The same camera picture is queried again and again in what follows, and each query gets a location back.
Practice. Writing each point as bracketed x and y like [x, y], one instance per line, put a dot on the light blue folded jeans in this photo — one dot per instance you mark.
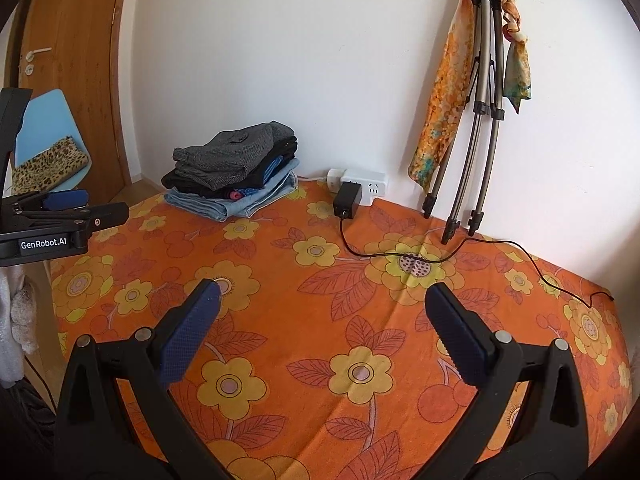
[281, 184]

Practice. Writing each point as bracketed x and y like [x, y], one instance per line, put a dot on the wooden door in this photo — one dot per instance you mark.
[72, 45]

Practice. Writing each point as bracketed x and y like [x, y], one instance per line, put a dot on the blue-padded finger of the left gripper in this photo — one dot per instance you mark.
[70, 199]

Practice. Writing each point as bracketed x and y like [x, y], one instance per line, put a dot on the blue striped garment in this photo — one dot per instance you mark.
[271, 167]

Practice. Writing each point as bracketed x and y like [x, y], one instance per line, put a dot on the white power strip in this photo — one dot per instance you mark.
[373, 184]

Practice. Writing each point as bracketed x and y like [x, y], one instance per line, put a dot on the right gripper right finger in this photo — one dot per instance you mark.
[549, 438]

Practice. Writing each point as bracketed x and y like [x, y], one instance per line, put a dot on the metal tripod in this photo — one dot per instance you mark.
[485, 96]

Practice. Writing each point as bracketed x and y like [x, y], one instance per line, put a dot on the leopard print pouch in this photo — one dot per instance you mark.
[49, 168]

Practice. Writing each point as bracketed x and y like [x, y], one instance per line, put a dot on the light blue chair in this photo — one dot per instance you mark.
[48, 119]

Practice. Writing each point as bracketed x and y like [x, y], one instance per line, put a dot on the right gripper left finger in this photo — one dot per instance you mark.
[116, 417]

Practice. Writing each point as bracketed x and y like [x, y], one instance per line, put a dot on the grey houndstooth pants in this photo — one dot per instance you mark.
[230, 155]

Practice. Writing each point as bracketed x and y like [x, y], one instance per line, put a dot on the black folded garment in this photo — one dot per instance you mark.
[249, 185]

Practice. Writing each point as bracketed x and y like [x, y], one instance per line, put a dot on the orange floral scarf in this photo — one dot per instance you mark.
[452, 83]

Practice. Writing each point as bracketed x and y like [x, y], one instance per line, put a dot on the white fluffy cloth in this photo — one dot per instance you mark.
[18, 319]

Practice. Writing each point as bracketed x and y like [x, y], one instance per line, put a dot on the black power adapter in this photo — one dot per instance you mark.
[347, 200]

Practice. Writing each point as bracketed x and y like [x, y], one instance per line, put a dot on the orange floral bed sheet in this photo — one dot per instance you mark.
[322, 363]

